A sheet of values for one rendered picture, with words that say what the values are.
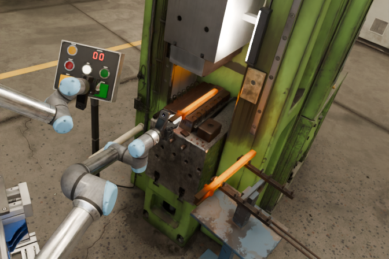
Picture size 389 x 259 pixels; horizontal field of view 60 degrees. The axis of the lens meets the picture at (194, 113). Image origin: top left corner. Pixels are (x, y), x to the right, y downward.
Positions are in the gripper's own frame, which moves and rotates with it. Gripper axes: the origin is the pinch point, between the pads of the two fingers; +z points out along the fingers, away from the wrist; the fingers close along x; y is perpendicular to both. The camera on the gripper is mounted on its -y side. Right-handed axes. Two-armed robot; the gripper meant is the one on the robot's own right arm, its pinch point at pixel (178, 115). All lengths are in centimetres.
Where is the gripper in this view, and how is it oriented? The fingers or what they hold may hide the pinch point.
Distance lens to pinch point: 179.4
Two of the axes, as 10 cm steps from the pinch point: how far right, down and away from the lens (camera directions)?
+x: 8.2, 4.4, -3.8
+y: -1.6, 8.0, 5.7
